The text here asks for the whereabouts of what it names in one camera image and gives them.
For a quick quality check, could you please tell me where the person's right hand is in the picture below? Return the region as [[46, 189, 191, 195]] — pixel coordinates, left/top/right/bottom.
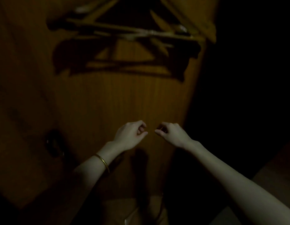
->
[[155, 122, 193, 149]]

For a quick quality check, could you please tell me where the person's left hand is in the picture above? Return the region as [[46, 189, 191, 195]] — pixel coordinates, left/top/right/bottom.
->
[[113, 120, 148, 152]]

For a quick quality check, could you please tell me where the brown wooden wardrobe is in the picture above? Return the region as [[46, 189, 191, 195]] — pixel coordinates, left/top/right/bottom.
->
[[0, 0, 218, 225]]

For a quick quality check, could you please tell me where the person's left forearm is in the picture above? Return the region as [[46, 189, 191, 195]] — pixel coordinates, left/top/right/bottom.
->
[[72, 142, 124, 209]]

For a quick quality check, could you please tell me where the person's right forearm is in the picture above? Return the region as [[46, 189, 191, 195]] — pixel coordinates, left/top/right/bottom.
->
[[182, 140, 290, 225]]

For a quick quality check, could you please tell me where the dark round fitting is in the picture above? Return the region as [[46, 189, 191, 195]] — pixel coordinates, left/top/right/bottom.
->
[[46, 131, 65, 158]]

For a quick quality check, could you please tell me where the gold bracelet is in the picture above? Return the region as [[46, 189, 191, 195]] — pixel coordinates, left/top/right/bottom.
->
[[94, 153, 110, 174]]

